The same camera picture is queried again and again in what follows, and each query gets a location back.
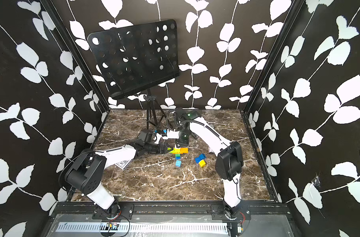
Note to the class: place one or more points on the blue lego brick pair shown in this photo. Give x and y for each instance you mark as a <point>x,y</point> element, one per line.
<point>199,158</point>

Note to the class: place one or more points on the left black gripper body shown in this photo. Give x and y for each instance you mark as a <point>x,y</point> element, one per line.
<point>155,148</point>

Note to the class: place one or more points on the yellow square lego brick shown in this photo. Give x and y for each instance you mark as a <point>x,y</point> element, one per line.
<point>202,163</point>

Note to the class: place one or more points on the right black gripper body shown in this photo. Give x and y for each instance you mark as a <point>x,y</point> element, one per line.
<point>184,137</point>

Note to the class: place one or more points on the black perforated music stand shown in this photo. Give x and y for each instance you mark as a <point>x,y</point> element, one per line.
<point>136,58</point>

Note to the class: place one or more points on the black front mounting rail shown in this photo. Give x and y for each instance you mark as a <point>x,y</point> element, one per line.
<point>217,209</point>

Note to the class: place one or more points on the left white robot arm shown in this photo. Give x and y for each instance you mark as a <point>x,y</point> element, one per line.
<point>86,171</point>

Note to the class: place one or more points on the white slotted cable duct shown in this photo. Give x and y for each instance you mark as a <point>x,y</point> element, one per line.
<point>103,227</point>

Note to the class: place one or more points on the blue playing card box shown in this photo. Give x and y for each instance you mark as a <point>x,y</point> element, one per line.
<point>123,164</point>

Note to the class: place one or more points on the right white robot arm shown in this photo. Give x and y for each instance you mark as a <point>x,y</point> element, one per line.
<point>229,156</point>

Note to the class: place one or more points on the orange long lego brick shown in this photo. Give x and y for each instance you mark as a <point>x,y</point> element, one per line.
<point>183,150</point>

